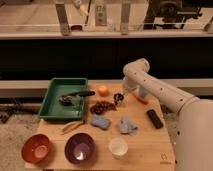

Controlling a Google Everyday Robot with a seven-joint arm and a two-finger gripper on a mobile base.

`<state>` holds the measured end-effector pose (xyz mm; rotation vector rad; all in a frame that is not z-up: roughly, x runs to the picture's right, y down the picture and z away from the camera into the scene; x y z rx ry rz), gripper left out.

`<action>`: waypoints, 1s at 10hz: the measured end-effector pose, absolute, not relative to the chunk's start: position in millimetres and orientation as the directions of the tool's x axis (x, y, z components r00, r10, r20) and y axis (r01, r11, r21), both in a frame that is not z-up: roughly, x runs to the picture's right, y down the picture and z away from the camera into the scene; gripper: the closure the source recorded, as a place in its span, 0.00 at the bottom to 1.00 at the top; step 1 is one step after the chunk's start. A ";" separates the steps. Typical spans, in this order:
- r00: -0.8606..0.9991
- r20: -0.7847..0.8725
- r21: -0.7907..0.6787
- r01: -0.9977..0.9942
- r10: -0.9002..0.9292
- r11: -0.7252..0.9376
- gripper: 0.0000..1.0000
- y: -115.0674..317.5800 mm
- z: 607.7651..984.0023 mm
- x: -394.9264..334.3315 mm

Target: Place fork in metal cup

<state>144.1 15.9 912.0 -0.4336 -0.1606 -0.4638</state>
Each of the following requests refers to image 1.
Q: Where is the crumpled blue cloth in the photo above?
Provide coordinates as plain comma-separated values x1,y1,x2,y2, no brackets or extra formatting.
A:
117,117,138,135

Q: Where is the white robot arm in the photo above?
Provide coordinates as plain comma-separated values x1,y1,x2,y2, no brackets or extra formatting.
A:
122,58,213,171

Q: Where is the orange carrot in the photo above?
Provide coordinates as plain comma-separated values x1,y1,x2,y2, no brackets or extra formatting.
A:
133,93,148,105

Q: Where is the black rectangular remote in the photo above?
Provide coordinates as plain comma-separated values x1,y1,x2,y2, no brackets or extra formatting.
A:
147,110,163,129

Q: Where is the green plastic tray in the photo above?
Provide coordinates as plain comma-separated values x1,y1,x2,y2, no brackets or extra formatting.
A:
39,78,88,121

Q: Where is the orange fruit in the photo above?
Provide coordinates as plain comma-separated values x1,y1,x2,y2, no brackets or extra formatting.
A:
98,86,109,97

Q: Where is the black handled ladle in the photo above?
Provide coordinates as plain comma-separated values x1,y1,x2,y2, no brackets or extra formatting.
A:
59,91,95,106

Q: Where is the red bowl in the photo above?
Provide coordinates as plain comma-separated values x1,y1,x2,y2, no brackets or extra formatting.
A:
21,134,52,164

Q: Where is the dark grape bunch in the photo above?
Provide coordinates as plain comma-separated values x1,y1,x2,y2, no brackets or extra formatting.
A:
90,101,116,115

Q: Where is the blue sponge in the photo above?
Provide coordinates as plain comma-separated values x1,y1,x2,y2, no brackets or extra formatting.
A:
90,115,111,130

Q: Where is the purple bowl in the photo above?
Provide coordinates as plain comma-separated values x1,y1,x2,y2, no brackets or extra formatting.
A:
64,133,96,164

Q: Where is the white metal cup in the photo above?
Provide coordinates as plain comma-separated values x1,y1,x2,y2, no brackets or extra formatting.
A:
108,137,128,159

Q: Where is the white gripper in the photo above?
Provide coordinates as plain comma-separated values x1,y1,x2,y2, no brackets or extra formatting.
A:
113,78,137,105

